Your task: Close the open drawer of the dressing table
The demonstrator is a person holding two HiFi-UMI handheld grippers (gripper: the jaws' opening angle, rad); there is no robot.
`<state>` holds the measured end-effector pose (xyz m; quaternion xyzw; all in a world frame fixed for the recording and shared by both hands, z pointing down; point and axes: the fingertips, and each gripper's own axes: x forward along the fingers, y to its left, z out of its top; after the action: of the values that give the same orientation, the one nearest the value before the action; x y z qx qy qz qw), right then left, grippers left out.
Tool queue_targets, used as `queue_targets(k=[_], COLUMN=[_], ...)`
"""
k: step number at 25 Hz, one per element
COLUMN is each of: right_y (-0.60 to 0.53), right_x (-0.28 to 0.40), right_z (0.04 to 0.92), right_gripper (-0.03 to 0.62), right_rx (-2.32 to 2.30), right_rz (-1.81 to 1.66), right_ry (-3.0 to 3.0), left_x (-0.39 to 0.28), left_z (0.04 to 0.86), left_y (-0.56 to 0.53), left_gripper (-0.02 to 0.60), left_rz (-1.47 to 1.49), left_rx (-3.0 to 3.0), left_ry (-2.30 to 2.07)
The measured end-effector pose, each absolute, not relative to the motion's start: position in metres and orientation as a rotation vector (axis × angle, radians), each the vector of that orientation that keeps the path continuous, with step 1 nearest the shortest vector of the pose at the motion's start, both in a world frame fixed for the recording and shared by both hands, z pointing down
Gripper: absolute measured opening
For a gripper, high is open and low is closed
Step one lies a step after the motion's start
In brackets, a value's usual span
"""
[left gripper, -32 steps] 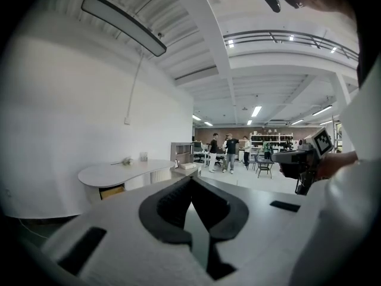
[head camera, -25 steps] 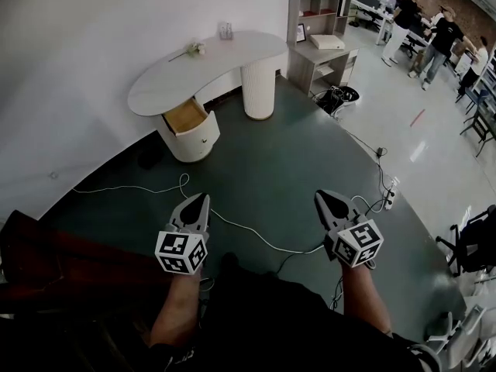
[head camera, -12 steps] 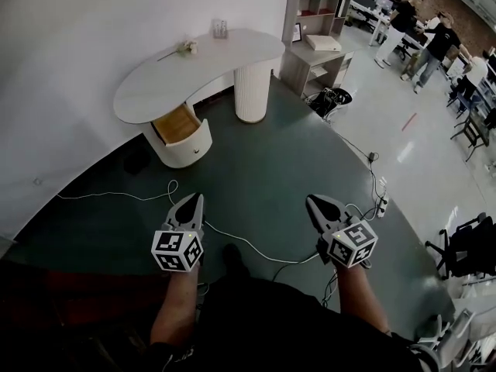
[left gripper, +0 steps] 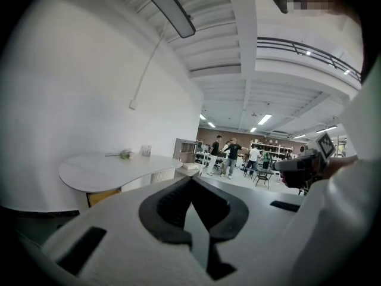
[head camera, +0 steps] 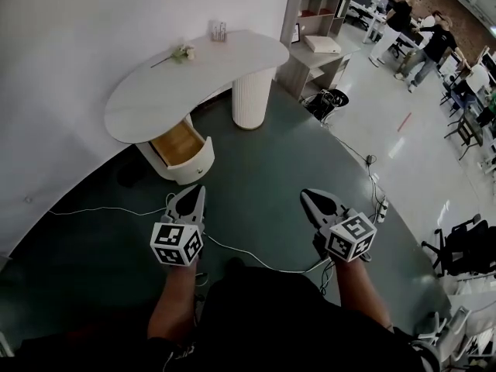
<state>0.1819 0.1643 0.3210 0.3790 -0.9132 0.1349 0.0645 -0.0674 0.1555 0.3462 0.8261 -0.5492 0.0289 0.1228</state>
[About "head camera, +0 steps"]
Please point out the black metal frame chair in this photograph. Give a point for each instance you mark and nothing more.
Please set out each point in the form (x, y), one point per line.
(467, 130)

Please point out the white artificial flower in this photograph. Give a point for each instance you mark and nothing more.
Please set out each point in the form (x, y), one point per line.
(182, 52)

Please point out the person's black shoe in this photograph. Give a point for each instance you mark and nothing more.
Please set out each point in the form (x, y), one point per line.
(235, 262)

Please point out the person's black clothing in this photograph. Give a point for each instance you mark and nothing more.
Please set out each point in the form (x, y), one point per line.
(279, 324)

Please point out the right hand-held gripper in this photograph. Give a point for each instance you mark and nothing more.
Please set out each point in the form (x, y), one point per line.
(350, 238)

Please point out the white flat box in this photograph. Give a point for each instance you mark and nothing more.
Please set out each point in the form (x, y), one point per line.
(321, 44)

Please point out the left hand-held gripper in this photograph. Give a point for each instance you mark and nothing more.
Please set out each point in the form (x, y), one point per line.
(170, 242)

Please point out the white power strip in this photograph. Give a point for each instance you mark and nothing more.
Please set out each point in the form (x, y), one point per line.
(383, 211)

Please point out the small framed picture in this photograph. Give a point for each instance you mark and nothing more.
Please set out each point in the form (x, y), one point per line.
(296, 34)

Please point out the black office chair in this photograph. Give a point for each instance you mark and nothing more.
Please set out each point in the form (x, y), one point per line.
(469, 250)

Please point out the white office desk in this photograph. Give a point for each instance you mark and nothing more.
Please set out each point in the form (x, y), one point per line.
(366, 12)

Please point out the grey wooden shelf desk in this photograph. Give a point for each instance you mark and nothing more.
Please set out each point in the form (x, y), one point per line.
(310, 64)

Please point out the red floor tape strip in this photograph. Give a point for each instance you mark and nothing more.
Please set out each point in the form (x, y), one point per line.
(404, 122)

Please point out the white wooden drawer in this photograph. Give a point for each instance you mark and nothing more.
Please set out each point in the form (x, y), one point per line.
(193, 165)

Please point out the white upright folders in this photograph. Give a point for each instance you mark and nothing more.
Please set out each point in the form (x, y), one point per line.
(342, 8)

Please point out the person's left forearm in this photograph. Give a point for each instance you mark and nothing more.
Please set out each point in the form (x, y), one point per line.
(174, 297)

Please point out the white dressing table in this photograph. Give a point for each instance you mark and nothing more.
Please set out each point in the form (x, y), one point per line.
(186, 87)

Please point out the small grey power adapter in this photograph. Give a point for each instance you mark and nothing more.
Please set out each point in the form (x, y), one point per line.
(370, 159)

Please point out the person's right forearm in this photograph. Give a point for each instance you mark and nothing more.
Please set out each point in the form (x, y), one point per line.
(360, 293)

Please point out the white office chair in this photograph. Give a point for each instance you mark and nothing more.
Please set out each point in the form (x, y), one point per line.
(449, 331)

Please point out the dark green round floor mat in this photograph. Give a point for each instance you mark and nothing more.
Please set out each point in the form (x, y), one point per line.
(263, 161)

